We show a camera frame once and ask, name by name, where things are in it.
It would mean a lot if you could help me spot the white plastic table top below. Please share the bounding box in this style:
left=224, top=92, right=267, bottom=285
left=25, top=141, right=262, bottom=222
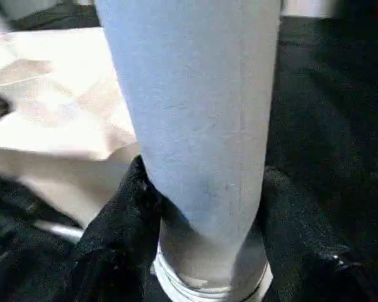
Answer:
left=0, top=26, right=142, bottom=229

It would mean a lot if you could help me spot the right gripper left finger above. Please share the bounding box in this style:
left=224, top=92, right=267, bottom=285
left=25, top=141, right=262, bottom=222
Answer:
left=62, top=155, right=164, bottom=302

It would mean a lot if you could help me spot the black work mat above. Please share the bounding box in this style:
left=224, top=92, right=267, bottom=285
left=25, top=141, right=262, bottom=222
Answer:
left=0, top=0, right=378, bottom=302

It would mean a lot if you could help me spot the white plastic table leg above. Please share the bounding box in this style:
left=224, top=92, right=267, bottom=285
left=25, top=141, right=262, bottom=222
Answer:
left=93, top=0, right=285, bottom=302

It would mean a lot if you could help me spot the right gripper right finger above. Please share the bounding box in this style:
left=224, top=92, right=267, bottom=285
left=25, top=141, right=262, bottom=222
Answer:
left=261, top=166, right=378, bottom=302

